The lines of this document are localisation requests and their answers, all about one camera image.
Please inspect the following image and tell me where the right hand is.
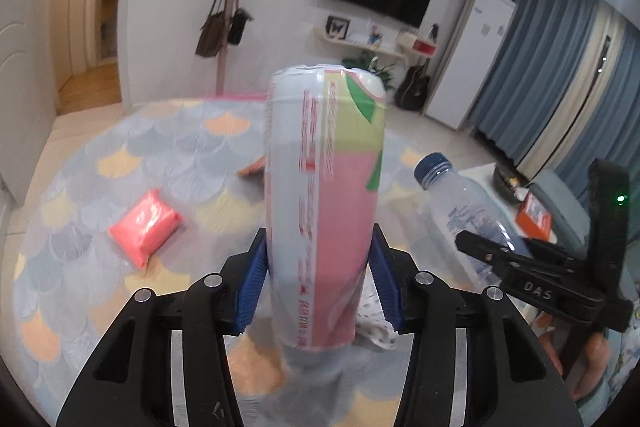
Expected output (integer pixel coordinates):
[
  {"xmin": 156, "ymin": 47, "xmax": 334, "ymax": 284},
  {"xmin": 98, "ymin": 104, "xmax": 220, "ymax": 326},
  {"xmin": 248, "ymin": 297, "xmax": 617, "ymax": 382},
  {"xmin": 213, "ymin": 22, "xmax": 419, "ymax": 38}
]
[{"xmin": 534, "ymin": 311, "xmax": 614, "ymax": 403}]

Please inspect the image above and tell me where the black guitar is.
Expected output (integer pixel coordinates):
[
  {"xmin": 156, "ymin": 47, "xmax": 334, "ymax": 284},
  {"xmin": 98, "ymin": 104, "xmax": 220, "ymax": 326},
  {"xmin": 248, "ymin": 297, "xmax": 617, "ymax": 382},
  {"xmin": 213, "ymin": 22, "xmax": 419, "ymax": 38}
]
[{"xmin": 394, "ymin": 60, "xmax": 431, "ymax": 112}]

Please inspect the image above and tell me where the pink yogurt bottle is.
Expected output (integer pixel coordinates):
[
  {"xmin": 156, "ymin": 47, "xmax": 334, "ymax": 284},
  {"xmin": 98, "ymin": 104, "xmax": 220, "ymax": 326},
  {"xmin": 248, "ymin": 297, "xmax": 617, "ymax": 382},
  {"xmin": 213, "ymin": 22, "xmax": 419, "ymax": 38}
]
[{"xmin": 265, "ymin": 65, "xmax": 386, "ymax": 375}]

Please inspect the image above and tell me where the butterfly picture frame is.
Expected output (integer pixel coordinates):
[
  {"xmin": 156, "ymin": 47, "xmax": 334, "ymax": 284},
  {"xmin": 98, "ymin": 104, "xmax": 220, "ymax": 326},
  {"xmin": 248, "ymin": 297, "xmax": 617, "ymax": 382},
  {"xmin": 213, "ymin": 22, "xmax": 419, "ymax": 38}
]
[{"xmin": 324, "ymin": 15, "xmax": 350, "ymax": 40}]

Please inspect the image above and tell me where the white polka dot wrapper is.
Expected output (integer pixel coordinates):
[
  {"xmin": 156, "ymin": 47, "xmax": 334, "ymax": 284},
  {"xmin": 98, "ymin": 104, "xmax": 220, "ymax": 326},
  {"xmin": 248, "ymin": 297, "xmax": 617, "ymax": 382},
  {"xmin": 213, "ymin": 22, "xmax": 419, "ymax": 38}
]
[{"xmin": 356, "ymin": 271, "xmax": 398, "ymax": 351}]

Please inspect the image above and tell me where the white refrigerator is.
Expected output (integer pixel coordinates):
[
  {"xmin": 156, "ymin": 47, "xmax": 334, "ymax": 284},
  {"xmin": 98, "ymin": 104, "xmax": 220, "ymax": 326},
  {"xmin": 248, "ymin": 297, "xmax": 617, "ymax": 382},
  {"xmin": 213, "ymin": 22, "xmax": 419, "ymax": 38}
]
[{"xmin": 423, "ymin": 0, "xmax": 516, "ymax": 130}]

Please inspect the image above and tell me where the clear plastic water bottle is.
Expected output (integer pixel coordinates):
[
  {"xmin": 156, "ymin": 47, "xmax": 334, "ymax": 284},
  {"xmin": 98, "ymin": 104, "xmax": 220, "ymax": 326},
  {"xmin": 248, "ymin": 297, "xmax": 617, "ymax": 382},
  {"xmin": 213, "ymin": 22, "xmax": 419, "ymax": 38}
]
[{"xmin": 413, "ymin": 152, "xmax": 532, "ymax": 289}]

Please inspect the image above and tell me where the white door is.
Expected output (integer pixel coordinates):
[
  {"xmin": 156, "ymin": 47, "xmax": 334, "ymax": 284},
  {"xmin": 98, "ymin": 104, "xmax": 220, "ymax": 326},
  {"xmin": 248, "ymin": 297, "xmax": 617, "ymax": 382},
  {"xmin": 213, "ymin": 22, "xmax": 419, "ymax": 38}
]
[{"xmin": 1, "ymin": 0, "xmax": 52, "ymax": 205}]

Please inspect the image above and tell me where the brown paper wrapper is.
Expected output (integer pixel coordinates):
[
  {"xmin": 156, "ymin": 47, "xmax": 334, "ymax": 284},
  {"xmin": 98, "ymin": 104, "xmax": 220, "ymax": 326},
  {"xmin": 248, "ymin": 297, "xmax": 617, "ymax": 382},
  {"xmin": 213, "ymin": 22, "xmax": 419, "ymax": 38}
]
[{"xmin": 236, "ymin": 156, "xmax": 266, "ymax": 178}]

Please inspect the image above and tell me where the orange box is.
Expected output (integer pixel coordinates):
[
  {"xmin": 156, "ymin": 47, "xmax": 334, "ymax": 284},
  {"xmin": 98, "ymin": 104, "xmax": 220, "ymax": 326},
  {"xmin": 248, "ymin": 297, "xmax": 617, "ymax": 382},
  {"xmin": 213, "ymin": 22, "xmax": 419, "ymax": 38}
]
[{"xmin": 515, "ymin": 192, "xmax": 552, "ymax": 242}]

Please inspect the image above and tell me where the blue curtain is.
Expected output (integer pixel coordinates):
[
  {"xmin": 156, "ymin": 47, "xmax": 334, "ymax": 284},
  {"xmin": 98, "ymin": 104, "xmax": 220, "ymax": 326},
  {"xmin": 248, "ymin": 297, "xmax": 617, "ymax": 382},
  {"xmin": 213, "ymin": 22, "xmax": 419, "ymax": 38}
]
[{"xmin": 466, "ymin": 0, "xmax": 640, "ymax": 203}]

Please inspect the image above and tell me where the pink tissue packet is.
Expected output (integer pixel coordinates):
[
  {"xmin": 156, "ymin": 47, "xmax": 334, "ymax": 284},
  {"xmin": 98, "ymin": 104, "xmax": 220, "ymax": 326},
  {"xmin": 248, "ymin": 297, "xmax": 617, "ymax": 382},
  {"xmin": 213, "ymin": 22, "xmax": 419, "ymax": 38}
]
[{"xmin": 108, "ymin": 190, "xmax": 184, "ymax": 271}]

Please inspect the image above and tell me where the scallop pattern tablecloth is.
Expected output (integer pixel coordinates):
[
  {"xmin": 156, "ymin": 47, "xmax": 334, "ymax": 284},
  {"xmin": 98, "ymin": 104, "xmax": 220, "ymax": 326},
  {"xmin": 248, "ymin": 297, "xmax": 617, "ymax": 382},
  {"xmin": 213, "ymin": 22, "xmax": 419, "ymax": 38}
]
[{"xmin": 12, "ymin": 95, "xmax": 507, "ymax": 427}]

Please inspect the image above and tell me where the dark bowl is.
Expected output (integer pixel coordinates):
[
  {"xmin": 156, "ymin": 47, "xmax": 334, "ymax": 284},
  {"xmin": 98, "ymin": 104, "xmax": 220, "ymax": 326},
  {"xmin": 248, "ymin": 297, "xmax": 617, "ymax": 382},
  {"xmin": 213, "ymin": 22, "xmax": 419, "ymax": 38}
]
[{"xmin": 491, "ymin": 164, "xmax": 528, "ymax": 205}]

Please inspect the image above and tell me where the brown handbag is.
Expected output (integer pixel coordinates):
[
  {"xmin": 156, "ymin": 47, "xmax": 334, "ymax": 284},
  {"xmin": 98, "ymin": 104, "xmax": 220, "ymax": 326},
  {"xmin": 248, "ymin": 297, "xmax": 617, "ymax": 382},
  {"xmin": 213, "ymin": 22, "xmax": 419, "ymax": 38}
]
[{"xmin": 195, "ymin": 0, "xmax": 224, "ymax": 58}]

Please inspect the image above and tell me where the white wall shelf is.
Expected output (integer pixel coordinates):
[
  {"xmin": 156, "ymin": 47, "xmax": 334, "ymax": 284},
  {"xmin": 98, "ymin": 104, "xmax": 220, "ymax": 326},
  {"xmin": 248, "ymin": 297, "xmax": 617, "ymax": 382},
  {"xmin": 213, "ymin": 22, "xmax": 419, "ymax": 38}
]
[{"xmin": 312, "ymin": 27, "xmax": 409, "ymax": 65}]

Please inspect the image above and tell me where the black small bag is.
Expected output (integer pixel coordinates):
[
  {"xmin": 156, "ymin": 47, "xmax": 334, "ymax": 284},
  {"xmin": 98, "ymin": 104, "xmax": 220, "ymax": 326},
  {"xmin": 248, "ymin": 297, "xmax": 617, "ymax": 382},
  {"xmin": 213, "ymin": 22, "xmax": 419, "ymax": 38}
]
[{"xmin": 228, "ymin": 0, "xmax": 254, "ymax": 46}]

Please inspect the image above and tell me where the green potted plant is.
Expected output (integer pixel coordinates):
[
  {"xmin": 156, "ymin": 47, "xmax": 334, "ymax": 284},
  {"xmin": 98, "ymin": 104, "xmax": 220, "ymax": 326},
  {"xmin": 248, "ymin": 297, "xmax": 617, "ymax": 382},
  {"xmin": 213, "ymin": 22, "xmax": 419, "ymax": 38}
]
[{"xmin": 342, "ymin": 50, "xmax": 395, "ymax": 91}]

